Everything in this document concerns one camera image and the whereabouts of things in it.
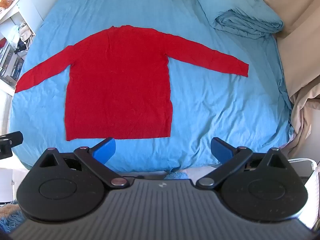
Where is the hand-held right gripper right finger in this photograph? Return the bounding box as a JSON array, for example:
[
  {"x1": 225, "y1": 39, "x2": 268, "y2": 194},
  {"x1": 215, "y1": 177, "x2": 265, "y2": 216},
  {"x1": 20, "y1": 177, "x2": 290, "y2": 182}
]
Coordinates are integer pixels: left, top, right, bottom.
[{"x1": 196, "y1": 137, "x2": 292, "y2": 190}]

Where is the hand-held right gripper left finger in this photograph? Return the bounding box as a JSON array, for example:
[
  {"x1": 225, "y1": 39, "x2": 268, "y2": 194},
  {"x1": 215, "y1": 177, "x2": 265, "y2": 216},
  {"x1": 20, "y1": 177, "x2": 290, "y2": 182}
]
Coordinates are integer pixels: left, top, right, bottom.
[{"x1": 32, "y1": 137, "x2": 130, "y2": 188}]

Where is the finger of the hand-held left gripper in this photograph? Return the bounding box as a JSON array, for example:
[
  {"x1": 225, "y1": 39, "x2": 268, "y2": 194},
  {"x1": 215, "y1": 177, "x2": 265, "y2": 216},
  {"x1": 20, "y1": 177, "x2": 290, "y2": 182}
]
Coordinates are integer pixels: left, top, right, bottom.
[{"x1": 0, "y1": 131, "x2": 24, "y2": 159}]

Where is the red long-sleeved sweater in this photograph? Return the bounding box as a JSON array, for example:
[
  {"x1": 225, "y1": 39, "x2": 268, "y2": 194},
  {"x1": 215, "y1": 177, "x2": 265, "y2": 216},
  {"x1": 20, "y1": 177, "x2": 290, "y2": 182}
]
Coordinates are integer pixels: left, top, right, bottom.
[{"x1": 15, "y1": 25, "x2": 249, "y2": 142}]

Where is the bed with blue sheet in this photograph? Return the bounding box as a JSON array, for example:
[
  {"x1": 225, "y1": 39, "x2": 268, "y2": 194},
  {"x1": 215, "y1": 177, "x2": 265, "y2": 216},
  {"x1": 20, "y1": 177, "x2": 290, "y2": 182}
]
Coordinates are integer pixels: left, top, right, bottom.
[{"x1": 9, "y1": 0, "x2": 295, "y2": 173}]

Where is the blue fluffy rug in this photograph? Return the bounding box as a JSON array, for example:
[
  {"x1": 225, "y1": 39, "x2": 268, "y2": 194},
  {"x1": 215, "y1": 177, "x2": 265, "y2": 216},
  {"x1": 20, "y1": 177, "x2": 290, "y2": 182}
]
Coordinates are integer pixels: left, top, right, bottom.
[{"x1": 0, "y1": 204, "x2": 27, "y2": 233}]

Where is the white shelf unit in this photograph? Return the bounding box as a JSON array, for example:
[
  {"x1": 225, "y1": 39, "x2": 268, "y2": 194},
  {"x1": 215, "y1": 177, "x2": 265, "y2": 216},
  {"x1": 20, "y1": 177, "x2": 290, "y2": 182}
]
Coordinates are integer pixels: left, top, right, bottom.
[{"x1": 0, "y1": 0, "x2": 45, "y2": 97}]

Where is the folded blue duvet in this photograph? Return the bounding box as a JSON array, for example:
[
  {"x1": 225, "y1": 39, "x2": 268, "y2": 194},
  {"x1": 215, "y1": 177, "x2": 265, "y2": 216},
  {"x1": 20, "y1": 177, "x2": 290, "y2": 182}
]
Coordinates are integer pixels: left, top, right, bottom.
[{"x1": 215, "y1": 9, "x2": 284, "y2": 40}]

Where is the beige curtain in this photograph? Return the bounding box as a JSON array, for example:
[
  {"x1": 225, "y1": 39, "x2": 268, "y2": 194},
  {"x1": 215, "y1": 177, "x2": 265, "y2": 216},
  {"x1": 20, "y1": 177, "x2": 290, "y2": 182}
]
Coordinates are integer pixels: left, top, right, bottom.
[{"x1": 246, "y1": 0, "x2": 320, "y2": 159}]

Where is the white cable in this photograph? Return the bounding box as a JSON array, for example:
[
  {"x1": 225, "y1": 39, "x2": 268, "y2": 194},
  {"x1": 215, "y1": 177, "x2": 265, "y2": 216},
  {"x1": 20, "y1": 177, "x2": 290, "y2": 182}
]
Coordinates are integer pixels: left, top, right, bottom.
[{"x1": 287, "y1": 157, "x2": 316, "y2": 173}]

